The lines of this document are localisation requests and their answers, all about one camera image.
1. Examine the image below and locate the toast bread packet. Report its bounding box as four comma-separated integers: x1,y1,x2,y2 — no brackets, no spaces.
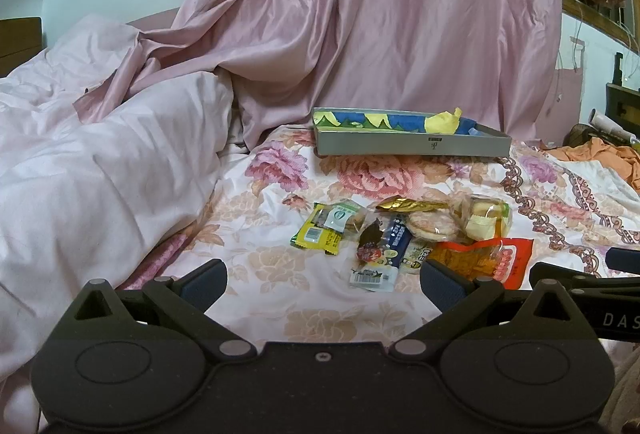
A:
450,194,512,241

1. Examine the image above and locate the gold foil snack packet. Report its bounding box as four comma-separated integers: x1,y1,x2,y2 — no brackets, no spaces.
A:
375,196,449,214

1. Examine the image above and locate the dark jerky snack packet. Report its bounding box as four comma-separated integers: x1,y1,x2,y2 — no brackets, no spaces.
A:
356,218,383,264

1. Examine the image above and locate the wooden headboard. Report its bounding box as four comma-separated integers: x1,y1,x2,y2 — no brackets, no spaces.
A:
0,17,43,78

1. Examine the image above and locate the round rice cracker packet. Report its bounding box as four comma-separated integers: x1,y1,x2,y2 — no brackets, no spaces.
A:
406,209,459,242

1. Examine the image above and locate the pink satin curtain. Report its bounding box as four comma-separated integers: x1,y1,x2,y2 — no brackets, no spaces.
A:
76,0,562,146

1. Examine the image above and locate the yellow green snack packet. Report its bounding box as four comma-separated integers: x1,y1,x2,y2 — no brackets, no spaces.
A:
290,202,343,255

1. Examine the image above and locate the floral bed sheet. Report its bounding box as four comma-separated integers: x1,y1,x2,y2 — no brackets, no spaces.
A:
0,123,640,434

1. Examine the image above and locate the navy milk powder stick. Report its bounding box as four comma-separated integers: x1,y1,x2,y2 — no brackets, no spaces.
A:
349,213,412,292

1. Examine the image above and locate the red orange tofu snack packet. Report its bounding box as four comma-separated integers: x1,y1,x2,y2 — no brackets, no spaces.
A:
427,238,534,290

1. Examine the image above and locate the grey cardboard tray box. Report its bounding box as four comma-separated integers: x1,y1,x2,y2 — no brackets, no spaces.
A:
314,122,512,158

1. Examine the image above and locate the orange cloth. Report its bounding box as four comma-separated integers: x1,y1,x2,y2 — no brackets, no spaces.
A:
548,137,640,191

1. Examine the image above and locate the white pink duvet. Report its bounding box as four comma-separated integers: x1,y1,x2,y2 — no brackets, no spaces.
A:
0,12,237,384

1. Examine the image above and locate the white rolled tube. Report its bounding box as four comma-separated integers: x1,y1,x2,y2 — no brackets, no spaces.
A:
589,109,639,146

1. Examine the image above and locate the small white green packet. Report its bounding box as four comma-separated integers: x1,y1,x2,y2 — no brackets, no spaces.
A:
317,200,367,234

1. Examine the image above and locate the dark wooden furniture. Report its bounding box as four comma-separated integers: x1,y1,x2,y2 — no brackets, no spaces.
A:
605,53,640,136

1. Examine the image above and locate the colourful painted paper liner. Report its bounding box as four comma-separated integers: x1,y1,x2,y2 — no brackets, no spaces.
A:
312,108,482,136

